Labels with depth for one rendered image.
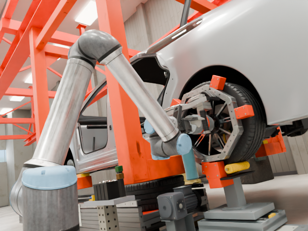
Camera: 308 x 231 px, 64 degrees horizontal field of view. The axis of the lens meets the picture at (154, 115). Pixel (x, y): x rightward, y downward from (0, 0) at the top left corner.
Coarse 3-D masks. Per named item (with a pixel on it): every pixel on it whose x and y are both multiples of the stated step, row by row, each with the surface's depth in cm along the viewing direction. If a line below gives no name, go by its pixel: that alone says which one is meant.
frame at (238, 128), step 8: (200, 88) 181; (208, 88) 176; (184, 96) 192; (224, 96) 167; (232, 96) 168; (232, 104) 162; (184, 112) 199; (232, 112) 162; (232, 120) 162; (240, 120) 163; (240, 128) 160; (232, 136) 161; (240, 136) 163; (232, 144) 162; (224, 152) 166; (200, 160) 180; (208, 160) 175
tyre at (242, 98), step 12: (204, 84) 189; (228, 84) 174; (240, 96) 167; (252, 96) 176; (252, 120) 162; (264, 120) 174; (252, 132) 162; (264, 132) 176; (240, 144) 166; (252, 144) 168; (240, 156) 167; (252, 156) 181
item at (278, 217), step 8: (264, 216) 172; (272, 216) 159; (280, 216) 166; (200, 224) 182; (208, 224) 176; (216, 224) 171; (224, 224) 167; (232, 224) 162; (240, 224) 158; (248, 224) 154; (256, 224) 151; (264, 224) 151; (272, 224) 157; (280, 224) 163
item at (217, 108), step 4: (220, 104) 197; (216, 108) 200; (220, 108) 197; (208, 112) 206; (216, 112) 200; (224, 112) 195; (228, 112) 192; (224, 116) 191; (228, 116) 192; (224, 124) 189; (228, 124) 189; (224, 128) 189; (228, 128) 191; (232, 128) 189; (220, 132) 192; (224, 132) 192; (228, 136) 192; (212, 140) 202; (216, 140) 199
